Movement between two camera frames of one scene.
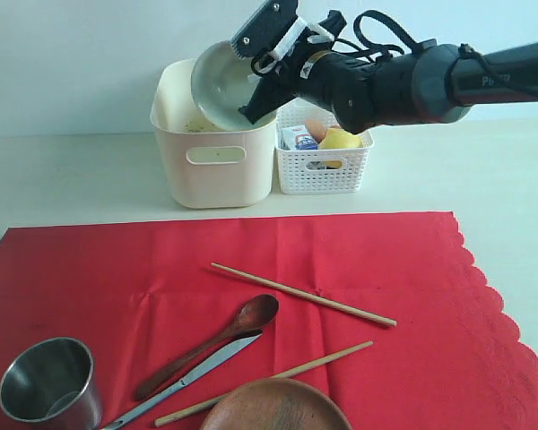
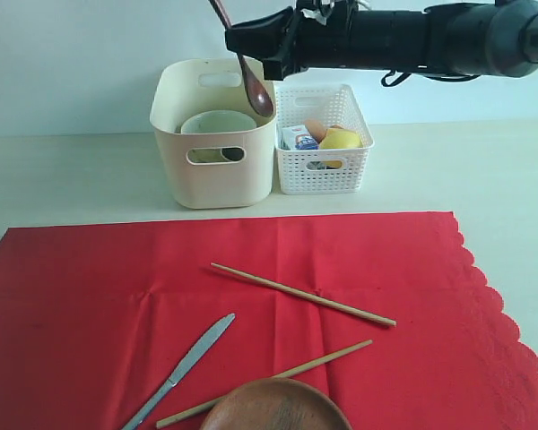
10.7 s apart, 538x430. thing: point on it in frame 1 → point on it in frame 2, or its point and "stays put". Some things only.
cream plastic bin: [208, 166] stays put
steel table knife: [201, 372] → [192, 360]
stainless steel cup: [49, 380] → [234, 154]
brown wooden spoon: [257, 313] → [259, 94]
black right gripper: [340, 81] → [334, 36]
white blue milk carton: [298, 137] stays put
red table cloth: [390, 313] stays put
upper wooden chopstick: [354, 309] stays put
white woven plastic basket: [320, 171] stays put
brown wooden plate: [280, 403] stays put
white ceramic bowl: [221, 85] → [212, 122]
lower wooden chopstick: [287, 374] stays put
